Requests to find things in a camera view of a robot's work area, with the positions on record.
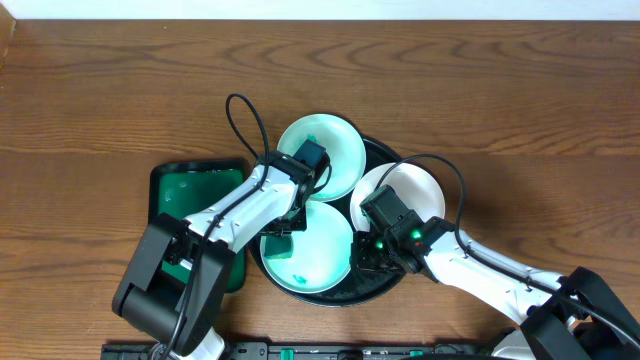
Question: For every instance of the black rectangular sponge tray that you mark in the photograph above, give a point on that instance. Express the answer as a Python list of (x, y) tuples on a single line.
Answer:
[(183, 188)]

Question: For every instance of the black round tray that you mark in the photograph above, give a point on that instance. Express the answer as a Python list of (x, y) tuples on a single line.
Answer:
[(357, 287)]

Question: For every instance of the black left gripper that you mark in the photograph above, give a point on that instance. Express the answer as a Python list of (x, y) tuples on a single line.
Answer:
[(282, 228)]

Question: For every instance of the green sponge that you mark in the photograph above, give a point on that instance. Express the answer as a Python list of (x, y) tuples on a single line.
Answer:
[(275, 248)]

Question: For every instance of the white plate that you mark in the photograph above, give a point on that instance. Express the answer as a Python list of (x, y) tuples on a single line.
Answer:
[(417, 188)]

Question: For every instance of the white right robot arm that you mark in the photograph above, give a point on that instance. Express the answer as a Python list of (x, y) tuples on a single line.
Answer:
[(559, 317)]

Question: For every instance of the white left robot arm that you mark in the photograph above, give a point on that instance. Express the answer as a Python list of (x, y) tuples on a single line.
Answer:
[(174, 284)]

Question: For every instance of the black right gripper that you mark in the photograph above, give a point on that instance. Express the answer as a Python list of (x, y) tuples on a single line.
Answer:
[(363, 260)]

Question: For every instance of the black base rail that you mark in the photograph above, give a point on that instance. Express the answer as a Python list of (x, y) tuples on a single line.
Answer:
[(264, 351)]

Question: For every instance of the mint plate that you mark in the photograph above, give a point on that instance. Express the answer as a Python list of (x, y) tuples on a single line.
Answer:
[(343, 144), (321, 253)]

